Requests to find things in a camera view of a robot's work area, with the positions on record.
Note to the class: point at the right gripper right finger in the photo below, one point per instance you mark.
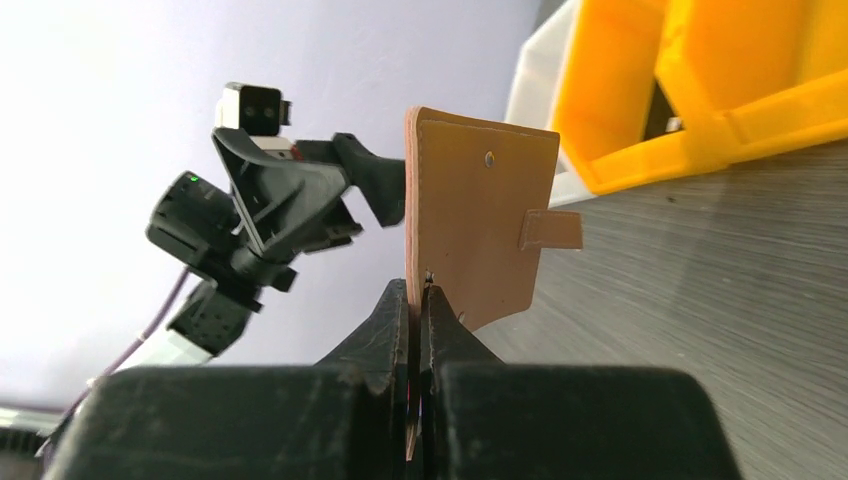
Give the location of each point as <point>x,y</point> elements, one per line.
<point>486,419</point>

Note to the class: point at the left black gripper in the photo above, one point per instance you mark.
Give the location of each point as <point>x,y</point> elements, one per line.
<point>277,206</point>

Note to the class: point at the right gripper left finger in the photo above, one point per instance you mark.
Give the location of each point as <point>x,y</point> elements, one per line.
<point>342,418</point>

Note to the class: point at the tan leather card holder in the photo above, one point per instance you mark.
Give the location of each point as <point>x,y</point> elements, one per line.
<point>477,218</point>

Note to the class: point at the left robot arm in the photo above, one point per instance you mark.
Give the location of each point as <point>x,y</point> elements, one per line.
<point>207,324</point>

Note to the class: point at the black card in bin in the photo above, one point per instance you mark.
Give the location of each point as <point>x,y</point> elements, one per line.
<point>661,119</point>

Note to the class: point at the white plastic bin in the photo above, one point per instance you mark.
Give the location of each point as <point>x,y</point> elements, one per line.
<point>540,71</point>

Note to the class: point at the left orange plastic bin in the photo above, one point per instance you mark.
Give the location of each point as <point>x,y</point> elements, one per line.
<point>605,97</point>

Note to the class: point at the orange plastic bin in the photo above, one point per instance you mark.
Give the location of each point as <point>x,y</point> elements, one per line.
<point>605,97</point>
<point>750,79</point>

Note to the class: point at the right orange plastic bin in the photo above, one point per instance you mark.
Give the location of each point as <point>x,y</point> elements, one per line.
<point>750,79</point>

